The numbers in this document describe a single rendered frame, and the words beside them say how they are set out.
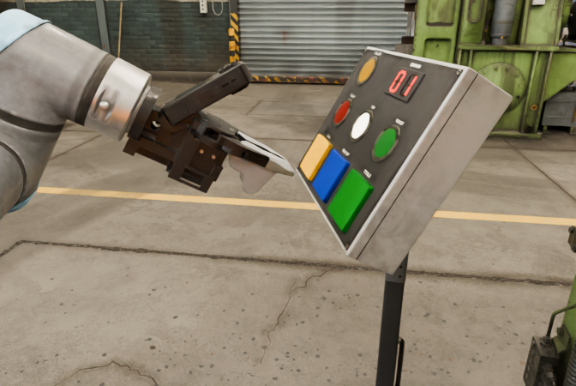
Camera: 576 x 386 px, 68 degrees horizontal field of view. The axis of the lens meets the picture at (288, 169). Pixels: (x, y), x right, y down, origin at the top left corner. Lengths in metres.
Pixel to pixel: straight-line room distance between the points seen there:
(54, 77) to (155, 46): 8.50
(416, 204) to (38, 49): 0.47
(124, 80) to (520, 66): 4.80
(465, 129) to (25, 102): 0.51
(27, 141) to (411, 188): 0.45
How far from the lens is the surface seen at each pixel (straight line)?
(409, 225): 0.59
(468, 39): 4.98
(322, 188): 0.70
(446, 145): 0.57
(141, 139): 0.55
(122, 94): 0.51
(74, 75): 0.52
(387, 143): 0.60
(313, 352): 1.85
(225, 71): 0.53
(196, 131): 0.53
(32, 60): 0.53
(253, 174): 0.56
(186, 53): 8.78
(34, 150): 0.56
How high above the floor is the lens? 1.26
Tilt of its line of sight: 20 degrees down
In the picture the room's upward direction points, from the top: straight up
